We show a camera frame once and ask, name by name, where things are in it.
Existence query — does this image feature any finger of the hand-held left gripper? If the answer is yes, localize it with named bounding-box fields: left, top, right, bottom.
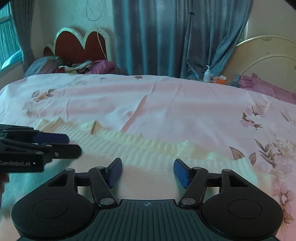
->
left=0, top=138, right=83, bottom=163
left=0, top=124, right=70, bottom=144

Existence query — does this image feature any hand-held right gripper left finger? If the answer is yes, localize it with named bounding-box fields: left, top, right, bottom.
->
left=47, top=158, right=122, bottom=208

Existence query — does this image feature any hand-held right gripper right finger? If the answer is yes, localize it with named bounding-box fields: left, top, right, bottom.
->
left=173, top=159, right=250, bottom=207

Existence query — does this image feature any white knit sweater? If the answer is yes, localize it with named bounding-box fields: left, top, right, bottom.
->
left=0, top=117, right=262, bottom=209

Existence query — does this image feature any pink floral bedsheet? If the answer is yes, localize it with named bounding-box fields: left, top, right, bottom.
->
left=0, top=74, right=296, bottom=241

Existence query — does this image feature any blue pillow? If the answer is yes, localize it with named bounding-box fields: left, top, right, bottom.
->
left=24, top=56, right=64, bottom=78

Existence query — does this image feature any magenta cloth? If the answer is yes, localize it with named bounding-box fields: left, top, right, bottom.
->
left=85, top=60, right=116, bottom=75

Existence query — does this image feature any red heart-shaped headboard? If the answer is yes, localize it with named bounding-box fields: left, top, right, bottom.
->
left=43, top=27, right=113, bottom=63

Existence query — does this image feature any white lotion bottle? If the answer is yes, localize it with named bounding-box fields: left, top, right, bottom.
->
left=203, top=65, right=213, bottom=83

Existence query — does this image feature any narrow blue curtain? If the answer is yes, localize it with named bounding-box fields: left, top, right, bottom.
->
left=10, top=0, right=36, bottom=66

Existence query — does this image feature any purple pillow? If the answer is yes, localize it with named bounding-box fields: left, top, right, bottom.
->
left=238, top=73, right=296, bottom=105

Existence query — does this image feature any wide blue curtain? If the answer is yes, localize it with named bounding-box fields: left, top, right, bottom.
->
left=112, top=0, right=253, bottom=78

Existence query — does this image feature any cream round headboard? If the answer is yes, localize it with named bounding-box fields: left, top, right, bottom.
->
left=222, top=35, right=296, bottom=98

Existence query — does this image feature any thin white cable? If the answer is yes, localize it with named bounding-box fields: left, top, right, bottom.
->
left=86, top=0, right=110, bottom=61

